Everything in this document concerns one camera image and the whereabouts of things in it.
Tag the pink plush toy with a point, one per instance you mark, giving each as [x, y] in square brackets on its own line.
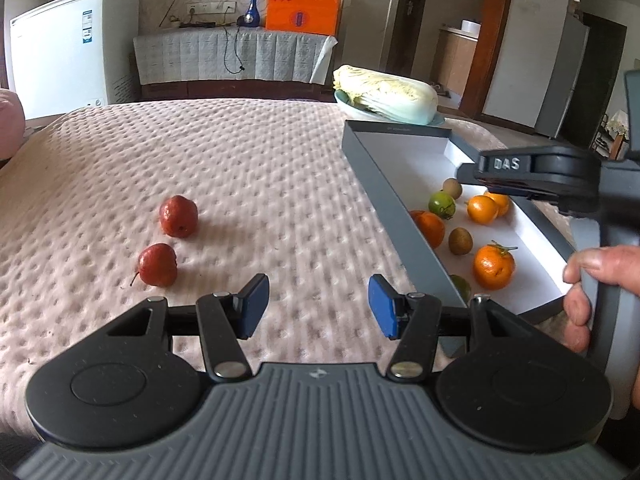
[11, 120]

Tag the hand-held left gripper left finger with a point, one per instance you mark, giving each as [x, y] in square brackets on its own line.
[252, 307]

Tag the napa cabbage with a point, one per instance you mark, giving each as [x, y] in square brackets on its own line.
[385, 92]

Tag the wooden cabinet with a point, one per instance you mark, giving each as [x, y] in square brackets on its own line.
[455, 60]

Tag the silver refrigerator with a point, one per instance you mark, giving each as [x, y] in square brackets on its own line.
[535, 75]

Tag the person's right hand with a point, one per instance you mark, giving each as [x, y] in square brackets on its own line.
[615, 260]

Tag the white refrigerator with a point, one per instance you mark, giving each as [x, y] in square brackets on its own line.
[70, 50]

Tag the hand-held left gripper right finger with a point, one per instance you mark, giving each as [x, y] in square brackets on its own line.
[384, 307]

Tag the white bowl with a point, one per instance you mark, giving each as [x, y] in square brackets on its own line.
[345, 105]

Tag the blue glass bottle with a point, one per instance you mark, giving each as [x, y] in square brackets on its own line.
[250, 12]

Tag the red wax apple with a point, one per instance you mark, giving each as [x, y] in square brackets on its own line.
[157, 265]
[178, 216]

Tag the green citrus fruit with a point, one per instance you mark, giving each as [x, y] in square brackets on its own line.
[441, 205]
[461, 287]

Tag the brown kiwi fruit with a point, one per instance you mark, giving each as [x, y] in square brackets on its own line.
[452, 187]
[460, 241]

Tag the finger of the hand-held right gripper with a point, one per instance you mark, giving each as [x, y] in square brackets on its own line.
[466, 174]

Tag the pink quilted bedspread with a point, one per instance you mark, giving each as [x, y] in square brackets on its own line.
[250, 170]

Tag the orange paper bag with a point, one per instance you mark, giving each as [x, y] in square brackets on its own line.
[302, 2]

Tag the white wall outlets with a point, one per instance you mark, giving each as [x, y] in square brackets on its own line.
[210, 8]

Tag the grey box with white inside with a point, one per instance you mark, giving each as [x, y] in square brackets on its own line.
[380, 185]

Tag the dark wooden door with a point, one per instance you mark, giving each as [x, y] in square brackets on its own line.
[400, 15]

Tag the stemmed mandarin orange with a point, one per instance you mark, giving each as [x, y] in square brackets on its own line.
[494, 266]

